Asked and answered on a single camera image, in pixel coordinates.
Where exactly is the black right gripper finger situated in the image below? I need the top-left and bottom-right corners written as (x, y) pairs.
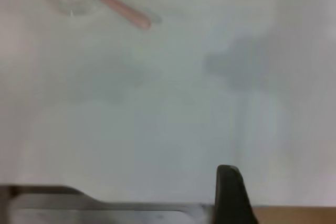
top-left (214, 165), bottom-right (259, 224)

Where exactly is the metal spoon with pink handle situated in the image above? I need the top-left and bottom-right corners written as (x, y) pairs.
top-left (39, 0), bottom-right (152, 30)

